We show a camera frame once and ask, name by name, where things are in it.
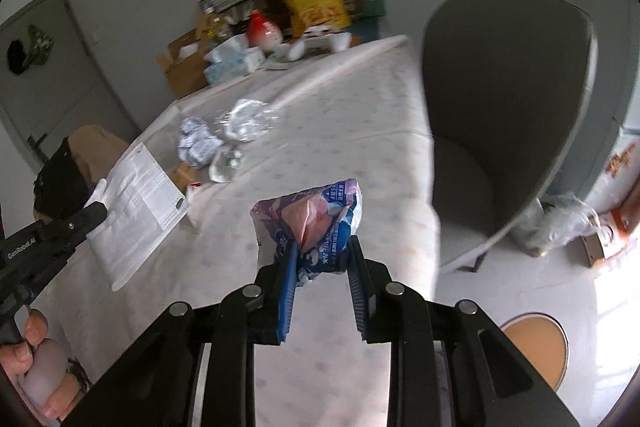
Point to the white game controller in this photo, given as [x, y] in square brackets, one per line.
[320, 42]

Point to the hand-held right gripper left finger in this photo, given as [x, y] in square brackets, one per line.
[287, 292]

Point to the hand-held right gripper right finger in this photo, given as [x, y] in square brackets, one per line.
[357, 302]

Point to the round wooden stool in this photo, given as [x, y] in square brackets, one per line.
[537, 352]

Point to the white printed paper packet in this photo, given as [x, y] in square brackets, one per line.
[137, 202]

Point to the tan chair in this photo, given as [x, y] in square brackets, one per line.
[97, 144]

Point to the white tissue pack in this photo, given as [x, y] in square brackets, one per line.
[230, 47]

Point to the orange and white carton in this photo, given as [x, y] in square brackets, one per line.
[607, 232]

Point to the purple blue snack wrapper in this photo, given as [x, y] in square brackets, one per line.
[312, 227]

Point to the small brown packet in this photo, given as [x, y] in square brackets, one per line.
[182, 177]

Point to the clear plastic bag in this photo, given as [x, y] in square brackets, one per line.
[557, 219]

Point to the dark hanging door items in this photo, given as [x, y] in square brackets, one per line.
[27, 49]

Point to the printed paper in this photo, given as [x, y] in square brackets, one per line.
[197, 142]

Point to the blue storage box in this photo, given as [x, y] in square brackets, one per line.
[367, 29]

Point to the black bag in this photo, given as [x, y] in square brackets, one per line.
[62, 179]

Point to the grey door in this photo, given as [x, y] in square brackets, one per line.
[55, 67]

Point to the open cardboard box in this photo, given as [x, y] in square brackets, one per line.
[182, 62]

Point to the glass jar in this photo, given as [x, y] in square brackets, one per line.
[222, 24]

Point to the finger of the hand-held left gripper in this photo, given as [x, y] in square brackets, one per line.
[82, 218]

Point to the grey shell chair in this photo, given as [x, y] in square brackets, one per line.
[500, 107]

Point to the light blue tissue pack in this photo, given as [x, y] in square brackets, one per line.
[232, 67]

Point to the red and white bottle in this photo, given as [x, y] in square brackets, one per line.
[262, 29]

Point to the person's left hand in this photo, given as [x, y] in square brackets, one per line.
[32, 332]

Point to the crushed clear plastic bottle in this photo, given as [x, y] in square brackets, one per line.
[250, 119]

